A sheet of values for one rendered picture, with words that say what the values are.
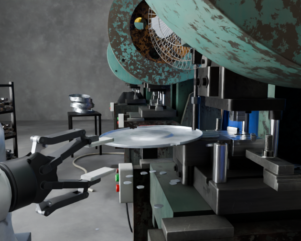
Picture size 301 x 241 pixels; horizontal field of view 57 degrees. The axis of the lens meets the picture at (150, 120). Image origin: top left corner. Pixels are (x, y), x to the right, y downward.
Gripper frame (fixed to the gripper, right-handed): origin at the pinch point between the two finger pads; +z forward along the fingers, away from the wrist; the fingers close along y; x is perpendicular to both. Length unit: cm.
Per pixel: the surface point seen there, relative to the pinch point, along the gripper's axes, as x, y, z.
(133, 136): 5.7, 0.7, 18.6
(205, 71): -8.9, 18.0, 32.9
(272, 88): -21, 13, 62
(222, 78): -14.4, 16.0, 31.3
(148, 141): -0.5, 0.3, 17.2
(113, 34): 98, 51, 117
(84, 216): 105, -77, 87
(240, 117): -16.9, 5.0, 39.7
